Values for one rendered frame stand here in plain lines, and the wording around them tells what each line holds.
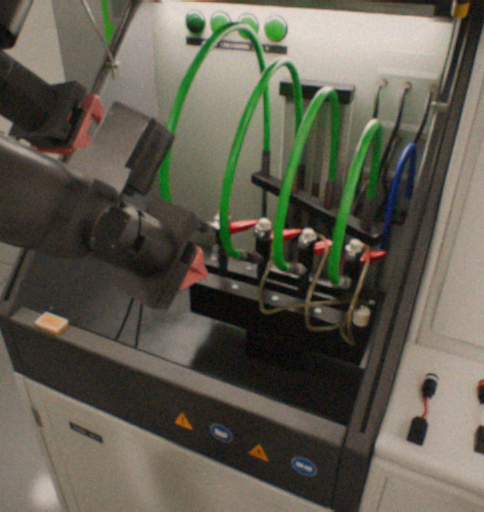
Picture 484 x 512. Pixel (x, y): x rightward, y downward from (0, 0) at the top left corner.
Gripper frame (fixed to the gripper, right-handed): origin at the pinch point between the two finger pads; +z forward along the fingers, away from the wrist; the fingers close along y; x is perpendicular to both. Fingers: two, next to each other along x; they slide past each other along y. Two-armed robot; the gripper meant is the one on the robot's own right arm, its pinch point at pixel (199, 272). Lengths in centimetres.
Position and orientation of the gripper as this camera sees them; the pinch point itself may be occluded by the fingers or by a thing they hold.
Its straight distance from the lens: 57.8
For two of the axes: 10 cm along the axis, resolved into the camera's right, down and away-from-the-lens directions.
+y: 4.5, -8.9, 0.6
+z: 4.7, 2.9, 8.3
